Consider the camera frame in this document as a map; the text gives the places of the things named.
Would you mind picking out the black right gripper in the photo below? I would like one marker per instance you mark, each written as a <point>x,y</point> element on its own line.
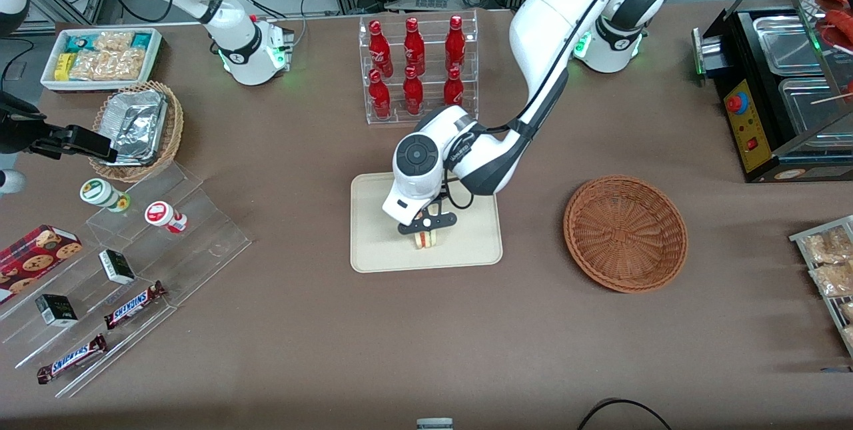
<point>20,131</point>

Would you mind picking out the triangular sandwich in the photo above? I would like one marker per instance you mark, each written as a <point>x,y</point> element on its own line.
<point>424,240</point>

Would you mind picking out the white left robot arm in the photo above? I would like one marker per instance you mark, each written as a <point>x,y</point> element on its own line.
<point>553,23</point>

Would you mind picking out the light wicker basket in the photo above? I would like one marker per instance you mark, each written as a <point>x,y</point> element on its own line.
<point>174,123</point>

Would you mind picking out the beige plastic tray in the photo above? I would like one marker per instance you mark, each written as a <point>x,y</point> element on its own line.
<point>466,243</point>

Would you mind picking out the brown wicker basket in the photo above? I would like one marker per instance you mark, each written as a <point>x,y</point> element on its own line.
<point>626,233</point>

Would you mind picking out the green lid yogurt cup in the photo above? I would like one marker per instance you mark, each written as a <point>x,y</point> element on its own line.
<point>100,192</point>

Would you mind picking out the aluminium foil container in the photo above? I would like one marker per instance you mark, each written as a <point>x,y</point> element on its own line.
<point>136,123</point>

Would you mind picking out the white rectangular snack bin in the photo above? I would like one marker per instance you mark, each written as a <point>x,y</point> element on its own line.
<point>50,76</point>

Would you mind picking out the yellow snack packet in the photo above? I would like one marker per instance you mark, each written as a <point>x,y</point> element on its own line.
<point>63,66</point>

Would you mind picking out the large clear cracker bag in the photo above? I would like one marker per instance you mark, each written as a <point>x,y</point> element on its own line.
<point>106,64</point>

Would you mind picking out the teal snack packet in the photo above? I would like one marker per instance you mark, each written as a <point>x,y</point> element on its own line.
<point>141,40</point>
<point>78,43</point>

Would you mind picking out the small clear cracker bag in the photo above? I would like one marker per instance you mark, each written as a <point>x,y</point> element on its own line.
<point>114,40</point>

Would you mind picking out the red lid yogurt cup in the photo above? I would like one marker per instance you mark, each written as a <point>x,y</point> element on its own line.
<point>162,214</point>

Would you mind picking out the red cookie box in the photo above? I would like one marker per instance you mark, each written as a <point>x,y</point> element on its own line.
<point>33,256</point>

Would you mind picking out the small black box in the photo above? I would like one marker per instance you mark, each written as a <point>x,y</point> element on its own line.
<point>116,266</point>
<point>56,310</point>

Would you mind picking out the clear acrylic step display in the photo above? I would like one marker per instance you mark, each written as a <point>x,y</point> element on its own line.
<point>200,243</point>

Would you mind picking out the Snickers chocolate bar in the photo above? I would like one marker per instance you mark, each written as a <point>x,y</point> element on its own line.
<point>133,305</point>
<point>70,359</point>

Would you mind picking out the red cola bottle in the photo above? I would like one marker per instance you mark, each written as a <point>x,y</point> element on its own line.
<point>414,50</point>
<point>455,46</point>
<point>453,93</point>
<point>413,95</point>
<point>380,98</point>
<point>379,50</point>

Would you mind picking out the clear acrylic bottle rack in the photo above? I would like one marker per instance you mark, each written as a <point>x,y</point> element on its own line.
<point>430,120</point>

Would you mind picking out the grey box at table edge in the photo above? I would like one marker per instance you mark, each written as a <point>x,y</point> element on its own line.
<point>434,424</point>

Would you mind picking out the black food warmer machine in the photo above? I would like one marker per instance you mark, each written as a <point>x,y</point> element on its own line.
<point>736,50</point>

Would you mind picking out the steel warmer pan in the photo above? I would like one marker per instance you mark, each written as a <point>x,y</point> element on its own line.
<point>810,106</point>
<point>786,46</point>

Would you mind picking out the clear bagged fried snack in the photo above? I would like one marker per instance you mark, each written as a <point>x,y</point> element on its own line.
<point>833,280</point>
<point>848,311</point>
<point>830,246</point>

